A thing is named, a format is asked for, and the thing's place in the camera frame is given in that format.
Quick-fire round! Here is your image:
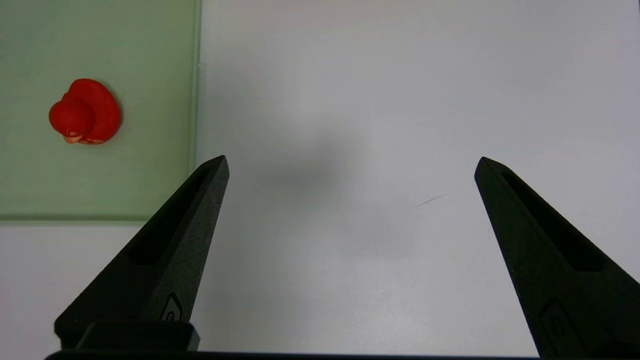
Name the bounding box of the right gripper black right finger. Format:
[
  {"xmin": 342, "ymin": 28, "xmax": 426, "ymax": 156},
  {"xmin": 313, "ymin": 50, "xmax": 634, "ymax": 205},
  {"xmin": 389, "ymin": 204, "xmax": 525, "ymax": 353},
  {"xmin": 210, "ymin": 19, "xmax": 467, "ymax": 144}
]
[{"xmin": 474, "ymin": 156, "xmax": 640, "ymax": 359}]

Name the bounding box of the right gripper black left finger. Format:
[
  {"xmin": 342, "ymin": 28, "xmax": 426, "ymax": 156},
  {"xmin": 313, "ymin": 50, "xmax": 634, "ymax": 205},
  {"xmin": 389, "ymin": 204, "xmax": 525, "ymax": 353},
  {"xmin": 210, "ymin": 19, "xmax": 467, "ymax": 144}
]
[{"xmin": 54, "ymin": 155, "xmax": 231, "ymax": 352}]

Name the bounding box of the light green plastic tray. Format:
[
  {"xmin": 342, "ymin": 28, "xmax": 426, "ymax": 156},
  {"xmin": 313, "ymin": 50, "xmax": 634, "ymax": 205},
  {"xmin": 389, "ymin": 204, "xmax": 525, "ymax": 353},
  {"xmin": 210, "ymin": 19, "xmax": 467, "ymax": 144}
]
[{"xmin": 0, "ymin": 0, "xmax": 203, "ymax": 224}]

